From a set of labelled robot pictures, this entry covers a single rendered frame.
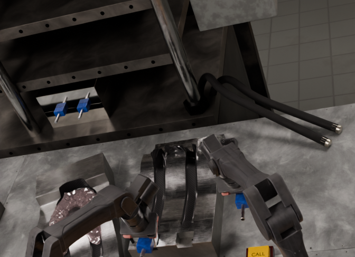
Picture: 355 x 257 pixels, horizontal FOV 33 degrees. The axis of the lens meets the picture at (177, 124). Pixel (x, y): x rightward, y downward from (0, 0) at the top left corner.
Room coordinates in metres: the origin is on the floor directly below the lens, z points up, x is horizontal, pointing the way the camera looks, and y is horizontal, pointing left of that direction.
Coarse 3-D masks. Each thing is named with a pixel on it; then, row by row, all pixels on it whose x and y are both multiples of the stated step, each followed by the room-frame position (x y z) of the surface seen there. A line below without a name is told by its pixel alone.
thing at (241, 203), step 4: (236, 196) 1.23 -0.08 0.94; (240, 196) 1.22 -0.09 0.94; (244, 196) 1.22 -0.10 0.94; (236, 200) 1.21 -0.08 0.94; (240, 200) 1.21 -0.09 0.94; (244, 200) 1.20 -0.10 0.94; (236, 204) 1.20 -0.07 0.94; (240, 204) 1.20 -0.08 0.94; (244, 204) 1.19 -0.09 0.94; (240, 208) 1.20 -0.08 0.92; (244, 208) 1.18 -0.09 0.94; (244, 212) 1.17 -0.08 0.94; (244, 216) 1.15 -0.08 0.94
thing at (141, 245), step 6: (138, 240) 1.22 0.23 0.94; (144, 240) 1.21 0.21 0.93; (150, 240) 1.20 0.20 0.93; (156, 240) 1.23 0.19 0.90; (138, 246) 1.19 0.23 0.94; (144, 246) 1.18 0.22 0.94; (150, 246) 1.18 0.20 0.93; (138, 252) 1.19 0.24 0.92; (144, 252) 1.17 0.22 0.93; (150, 252) 1.18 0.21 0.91
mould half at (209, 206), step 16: (160, 144) 1.70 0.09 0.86; (176, 144) 1.66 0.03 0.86; (144, 160) 1.55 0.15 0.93; (176, 160) 1.49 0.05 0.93; (176, 176) 1.45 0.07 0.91; (208, 176) 1.40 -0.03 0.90; (176, 192) 1.40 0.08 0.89; (208, 192) 1.35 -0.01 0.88; (176, 208) 1.33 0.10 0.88; (208, 208) 1.28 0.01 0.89; (160, 224) 1.29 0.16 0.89; (176, 224) 1.26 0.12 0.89; (192, 224) 1.24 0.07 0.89; (208, 224) 1.22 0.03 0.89; (160, 240) 1.23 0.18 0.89; (208, 240) 1.16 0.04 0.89; (144, 256) 1.23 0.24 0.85; (160, 256) 1.21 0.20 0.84; (176, 256) 1.19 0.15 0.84; (192, 256) 1.18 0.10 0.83; (208, 256) 1.16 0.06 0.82
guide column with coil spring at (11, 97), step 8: (0, 64) 2.19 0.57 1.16; (0, 72) 2.18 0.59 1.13; (0, 80) 2.18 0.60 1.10; (8, 80) 2.19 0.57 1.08; (8, 88) 2.18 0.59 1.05; (16, 88) 2.21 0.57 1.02; (8, 96) 2.18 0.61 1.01; (16, 96) 2.18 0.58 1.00; (16, 104) 2.18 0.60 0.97; (24, 104) 2.19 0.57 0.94; (16, 112) 2.19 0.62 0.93; (24, 112) 2.18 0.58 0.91; (24, 120) 2.18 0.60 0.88; (32, 120) 2.19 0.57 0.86; (32, 128) 2.18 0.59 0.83; (32, 136) 2.18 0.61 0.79
